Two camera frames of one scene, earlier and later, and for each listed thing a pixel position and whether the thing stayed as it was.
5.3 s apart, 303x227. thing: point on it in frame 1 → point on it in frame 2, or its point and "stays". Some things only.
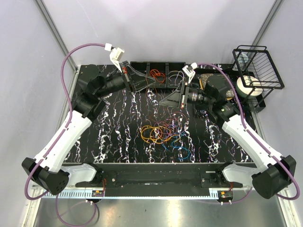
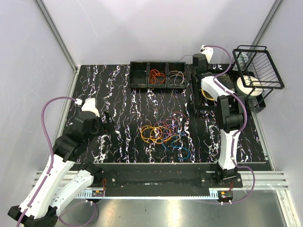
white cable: [177, 75] stays
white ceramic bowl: [248, 86] stays
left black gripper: [138, 81] → [108, 127]
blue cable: [174, 138] stays
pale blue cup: [242, 59] stays
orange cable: [159, 77] stays
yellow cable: [157, 134] stays
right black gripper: [175, 99] → [207, 64]
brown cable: [147, 87] → [176, 62]
